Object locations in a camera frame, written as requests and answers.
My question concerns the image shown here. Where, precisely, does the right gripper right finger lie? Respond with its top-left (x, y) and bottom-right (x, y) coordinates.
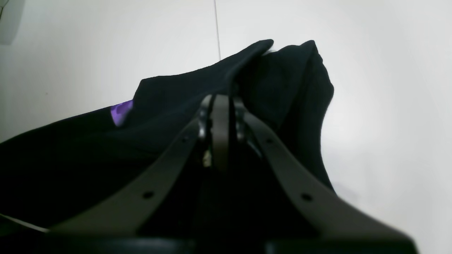
top-left (233, 98), bottom-right (418, 254)

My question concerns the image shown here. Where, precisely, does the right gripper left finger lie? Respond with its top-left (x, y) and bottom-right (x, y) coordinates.
top-left (50, 95), bottom-right (230, 236)

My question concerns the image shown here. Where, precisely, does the black T-shirt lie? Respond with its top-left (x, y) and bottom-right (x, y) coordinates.
top-left (1, 39), bottom-right (334, 228)

